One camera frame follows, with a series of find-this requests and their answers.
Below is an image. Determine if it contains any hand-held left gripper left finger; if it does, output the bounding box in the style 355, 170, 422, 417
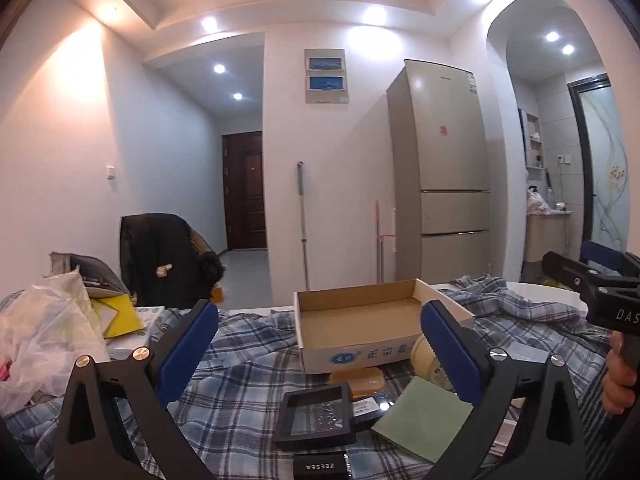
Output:
52, 299, 221, 480

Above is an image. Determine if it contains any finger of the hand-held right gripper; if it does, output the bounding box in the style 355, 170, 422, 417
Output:
542, 251, 609, 302
581, 239, 640, 282

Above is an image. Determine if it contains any dark brown door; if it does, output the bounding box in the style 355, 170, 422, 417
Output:
221, 131, 267, 251

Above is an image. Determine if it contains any beige refrigerator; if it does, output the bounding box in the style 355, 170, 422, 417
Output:
386, 58, 492, 283

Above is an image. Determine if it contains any yellow bag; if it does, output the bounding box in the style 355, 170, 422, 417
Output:
90, 292, 148, 339

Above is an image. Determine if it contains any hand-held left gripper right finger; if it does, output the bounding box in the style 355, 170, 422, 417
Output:
420, 300, 601, 480

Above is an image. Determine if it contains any flat black shiny case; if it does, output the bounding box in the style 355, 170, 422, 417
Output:
352, 394, 396, 431

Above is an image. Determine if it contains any floral glass door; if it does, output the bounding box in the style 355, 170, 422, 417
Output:
566, 74, 633, 261

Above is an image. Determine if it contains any wall electrical panel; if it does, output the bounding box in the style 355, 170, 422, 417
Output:
304, 47, 349, 105

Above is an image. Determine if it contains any white plastic bag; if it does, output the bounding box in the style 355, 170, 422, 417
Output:
0, 270, 112, 413

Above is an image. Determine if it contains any red handled broom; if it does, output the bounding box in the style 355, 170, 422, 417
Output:
375, 200, 396, 285

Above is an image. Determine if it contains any white printed box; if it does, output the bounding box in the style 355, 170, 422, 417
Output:
107, 306, 168, 361

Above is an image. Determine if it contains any black frame display case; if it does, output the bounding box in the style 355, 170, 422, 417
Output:
272, 382, 357, 452

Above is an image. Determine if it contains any cream round container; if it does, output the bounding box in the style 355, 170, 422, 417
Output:
410, 335, 458, 393

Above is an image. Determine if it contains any shallow cardboard box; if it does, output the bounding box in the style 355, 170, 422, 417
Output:
293, 278, 476, 375

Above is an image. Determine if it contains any grey box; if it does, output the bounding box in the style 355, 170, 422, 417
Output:
500, 344, 551, 367

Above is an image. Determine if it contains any grey cloth bag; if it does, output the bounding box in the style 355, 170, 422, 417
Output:
48, 251, 132, 297

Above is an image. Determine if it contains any grey handled mop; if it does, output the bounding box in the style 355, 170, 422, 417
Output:
296, 161, 311, 292

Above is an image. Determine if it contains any blue plaid blanket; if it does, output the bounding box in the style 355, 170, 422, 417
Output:
0, 274, 640, 480

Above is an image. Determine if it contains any small black glossy box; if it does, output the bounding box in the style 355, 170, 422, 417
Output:
293, 452, 351, 480

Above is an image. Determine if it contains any beige washbasin counter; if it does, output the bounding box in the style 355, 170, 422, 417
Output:
525, 210, 573, 261

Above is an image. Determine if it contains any amber soap bar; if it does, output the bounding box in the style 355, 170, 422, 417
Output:
328, 367, 386, 395

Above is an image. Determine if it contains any black jacket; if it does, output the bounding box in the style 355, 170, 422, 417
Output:
120, 213, 226, 308

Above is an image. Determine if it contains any pale cloth pile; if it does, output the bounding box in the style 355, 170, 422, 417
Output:
526, 185, 551, 216

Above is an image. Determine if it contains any wall niche shelf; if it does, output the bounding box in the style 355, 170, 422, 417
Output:
525, 114, 545, 171

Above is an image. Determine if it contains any person's right hand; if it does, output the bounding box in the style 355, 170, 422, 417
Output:
602, 332, 640, 416

